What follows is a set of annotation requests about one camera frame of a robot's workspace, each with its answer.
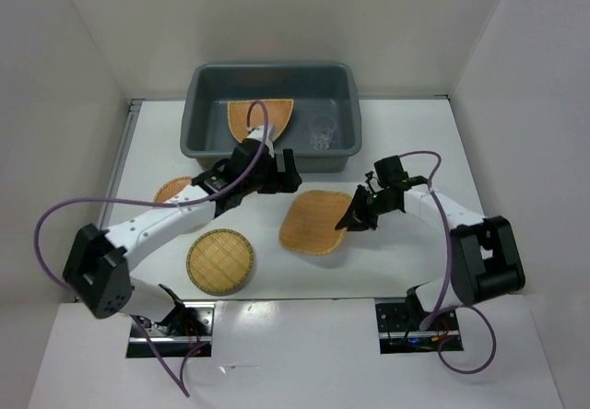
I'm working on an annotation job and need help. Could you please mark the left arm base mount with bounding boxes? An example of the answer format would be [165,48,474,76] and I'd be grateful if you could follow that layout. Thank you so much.
[125,301,215,359]

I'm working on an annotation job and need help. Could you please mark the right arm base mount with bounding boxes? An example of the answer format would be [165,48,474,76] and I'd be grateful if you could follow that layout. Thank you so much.
[374,298,464,355]

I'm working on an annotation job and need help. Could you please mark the clear plastic cup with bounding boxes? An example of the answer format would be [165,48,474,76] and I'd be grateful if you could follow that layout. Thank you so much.
[309,115,336,150]

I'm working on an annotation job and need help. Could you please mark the aluminium table edge rail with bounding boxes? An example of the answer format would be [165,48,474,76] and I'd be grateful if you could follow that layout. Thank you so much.
[99,99,144,244]

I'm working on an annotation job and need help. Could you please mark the triangular woven tray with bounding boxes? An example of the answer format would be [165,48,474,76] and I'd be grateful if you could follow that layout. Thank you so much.
[227,99,294,142]

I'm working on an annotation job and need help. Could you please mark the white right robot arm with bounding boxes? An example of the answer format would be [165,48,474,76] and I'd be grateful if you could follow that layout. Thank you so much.
[335,155,525,331]

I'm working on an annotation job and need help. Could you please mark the square woven tray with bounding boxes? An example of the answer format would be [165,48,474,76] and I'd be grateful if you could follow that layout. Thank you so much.
[278,190,352,256]

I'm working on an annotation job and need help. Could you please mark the round green-rimmed bamboo tray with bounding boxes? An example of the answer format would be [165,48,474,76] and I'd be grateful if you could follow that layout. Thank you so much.
[186,228,254,296]

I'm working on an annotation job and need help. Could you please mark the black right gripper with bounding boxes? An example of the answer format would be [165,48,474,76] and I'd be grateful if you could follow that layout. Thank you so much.
[335,184,396,232]

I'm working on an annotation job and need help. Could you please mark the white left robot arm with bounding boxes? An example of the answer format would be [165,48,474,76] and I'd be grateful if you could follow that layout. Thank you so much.
[63,139,301,335]

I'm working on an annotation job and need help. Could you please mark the grey plastic bin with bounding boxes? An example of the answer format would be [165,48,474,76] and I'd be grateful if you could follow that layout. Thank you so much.
[180,61,362,173]

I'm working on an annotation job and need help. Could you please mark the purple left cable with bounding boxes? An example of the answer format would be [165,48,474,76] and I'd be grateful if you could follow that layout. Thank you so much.
[35,99,269,399]

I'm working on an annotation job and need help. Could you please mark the round tan woven tray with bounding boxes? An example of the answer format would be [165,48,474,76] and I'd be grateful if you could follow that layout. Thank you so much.
[153,176,192,203]

